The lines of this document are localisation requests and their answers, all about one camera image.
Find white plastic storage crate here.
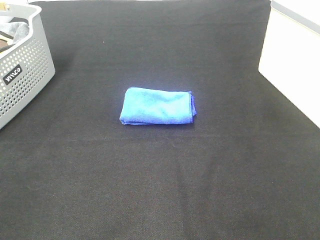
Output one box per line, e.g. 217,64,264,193
258,0,320,126

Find black table cloth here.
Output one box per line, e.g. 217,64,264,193
0,0,320,240

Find yellow and brown cloths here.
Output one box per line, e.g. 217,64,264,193
0,31,14,53

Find grey towel in basket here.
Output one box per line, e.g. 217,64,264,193
0,21,29,45

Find grey perforated laundry basket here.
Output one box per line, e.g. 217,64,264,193
0,1,56,127

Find blue microfiber towel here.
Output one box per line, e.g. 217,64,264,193
119,87,197,126

